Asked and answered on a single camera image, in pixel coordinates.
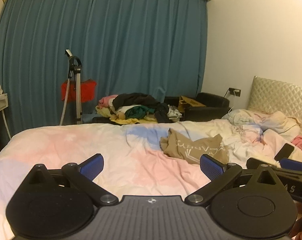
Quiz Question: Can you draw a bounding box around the red cloth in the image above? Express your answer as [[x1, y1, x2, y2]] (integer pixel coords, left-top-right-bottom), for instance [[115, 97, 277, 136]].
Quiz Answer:
[[61, 79, 97, 103]]

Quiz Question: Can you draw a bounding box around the black phone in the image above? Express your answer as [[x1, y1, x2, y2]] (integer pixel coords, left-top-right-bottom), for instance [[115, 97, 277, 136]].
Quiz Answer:
[[274, 143, 295, 161]]

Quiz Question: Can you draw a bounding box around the pastel tie-dye duvet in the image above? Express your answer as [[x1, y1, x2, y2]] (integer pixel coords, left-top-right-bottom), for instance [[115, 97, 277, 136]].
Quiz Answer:
[[0, 110, 302, 240]]

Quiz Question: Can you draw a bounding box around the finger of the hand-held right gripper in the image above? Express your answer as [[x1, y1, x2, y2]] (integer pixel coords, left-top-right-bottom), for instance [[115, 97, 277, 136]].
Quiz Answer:
[[280, 158, 302, 172], [246, 157, 302, 181]]

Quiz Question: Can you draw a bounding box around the black armchair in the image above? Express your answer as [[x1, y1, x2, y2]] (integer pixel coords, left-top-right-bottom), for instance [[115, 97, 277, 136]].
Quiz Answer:
[[165, 92, 230, 122]]

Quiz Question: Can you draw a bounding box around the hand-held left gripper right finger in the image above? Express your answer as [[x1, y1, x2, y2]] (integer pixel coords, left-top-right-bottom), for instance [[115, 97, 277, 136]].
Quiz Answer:
[[185, 154, 283, 205]]

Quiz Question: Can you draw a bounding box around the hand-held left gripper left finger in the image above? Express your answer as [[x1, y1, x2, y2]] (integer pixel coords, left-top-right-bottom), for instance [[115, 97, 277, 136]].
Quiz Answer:
[[21, 154, 119, 205]]

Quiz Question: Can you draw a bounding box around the pile of clothes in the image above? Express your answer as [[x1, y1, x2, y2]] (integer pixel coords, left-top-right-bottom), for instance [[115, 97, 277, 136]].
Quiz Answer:
[[95, 92, 184, 125]]

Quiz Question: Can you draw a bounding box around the pale pillow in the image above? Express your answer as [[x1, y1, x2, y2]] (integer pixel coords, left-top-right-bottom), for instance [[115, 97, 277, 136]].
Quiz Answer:
[[221, 109, 267, 127]]

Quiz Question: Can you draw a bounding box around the quilted beige headboard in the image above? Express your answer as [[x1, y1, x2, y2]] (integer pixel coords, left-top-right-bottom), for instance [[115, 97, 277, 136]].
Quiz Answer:
[[246, 75, 302, 134]]

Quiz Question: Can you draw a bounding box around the wall outlet with charger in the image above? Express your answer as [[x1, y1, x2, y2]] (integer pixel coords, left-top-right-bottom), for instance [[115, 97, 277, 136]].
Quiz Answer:
[[225, 87, 241, 98]]

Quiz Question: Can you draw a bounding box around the khaki shirt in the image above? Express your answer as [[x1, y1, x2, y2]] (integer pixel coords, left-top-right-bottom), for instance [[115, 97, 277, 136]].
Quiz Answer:
[[160, 128, 230, 165]]

